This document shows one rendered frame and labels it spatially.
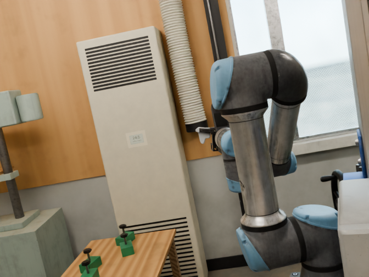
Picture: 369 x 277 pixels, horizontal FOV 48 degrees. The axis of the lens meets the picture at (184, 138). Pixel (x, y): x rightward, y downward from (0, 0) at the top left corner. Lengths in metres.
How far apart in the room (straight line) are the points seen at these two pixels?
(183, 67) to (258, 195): 1.85
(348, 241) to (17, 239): 2.49
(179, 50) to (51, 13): 0.97
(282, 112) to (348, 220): 0.61
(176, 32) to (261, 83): 1.87
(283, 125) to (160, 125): 1.65
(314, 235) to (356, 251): 0.57
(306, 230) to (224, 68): 0.44
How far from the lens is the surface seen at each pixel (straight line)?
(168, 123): 2.71
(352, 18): 0.68
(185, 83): 2.79
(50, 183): 3.32
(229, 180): 1.30
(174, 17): 2.82
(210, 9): 2.90
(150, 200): 2.83
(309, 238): 1.09
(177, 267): 2.74
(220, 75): 0.97
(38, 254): 2.84
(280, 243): 1.07
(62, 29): 3.17
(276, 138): 1.20
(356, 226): 0.53
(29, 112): 2.82
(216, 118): 1.43
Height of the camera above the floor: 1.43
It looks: 8 degrees down
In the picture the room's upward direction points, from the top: 11 degrees counter-clockwise
